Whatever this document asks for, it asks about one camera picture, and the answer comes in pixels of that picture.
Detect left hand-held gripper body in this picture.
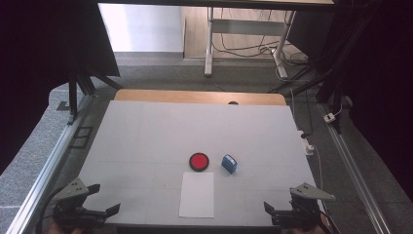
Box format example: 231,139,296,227
51,176,110,230

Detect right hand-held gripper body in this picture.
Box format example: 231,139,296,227
272,182,336,232

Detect blue stamp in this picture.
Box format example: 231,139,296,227
221,154,238,175

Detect person's left hand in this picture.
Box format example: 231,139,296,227
45,226,86,234

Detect person's right hand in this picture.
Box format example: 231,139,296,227
288,226,329,234

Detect white power strip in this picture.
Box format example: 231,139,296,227
296,130,316,157

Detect white paper sheet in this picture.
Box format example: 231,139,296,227
178,172,215,218

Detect round red ink pad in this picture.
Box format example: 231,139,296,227
188,152,210,173

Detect black metal stand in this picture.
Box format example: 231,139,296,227
267,0,384,135
66,69,125,126

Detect black curtain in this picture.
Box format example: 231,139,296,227
0,0,122,175
286,0,413,203

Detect thin white cable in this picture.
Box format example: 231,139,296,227
312,145,326,198

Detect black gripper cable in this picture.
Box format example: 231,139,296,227
34,186,64,234

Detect aluminium rail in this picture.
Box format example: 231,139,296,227
5,94,95,234
317,102,393,234

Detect black floor cables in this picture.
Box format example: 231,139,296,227
212,8,310,66

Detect white metal desk frame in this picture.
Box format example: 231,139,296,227
204,6,297,80

